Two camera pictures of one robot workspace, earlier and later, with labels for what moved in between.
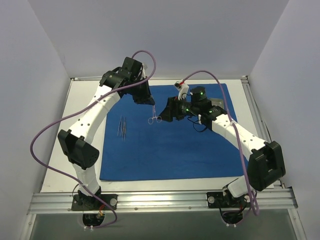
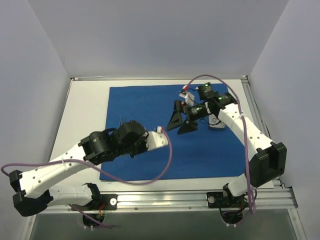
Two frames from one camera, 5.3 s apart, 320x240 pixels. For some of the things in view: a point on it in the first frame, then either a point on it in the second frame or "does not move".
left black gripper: [143, 93] -> [141, 149]
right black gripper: [171, 109] -> [185, 116]
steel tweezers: [120, 122] does not move
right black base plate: [217, 200] does not move
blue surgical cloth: [138, 145] does not move
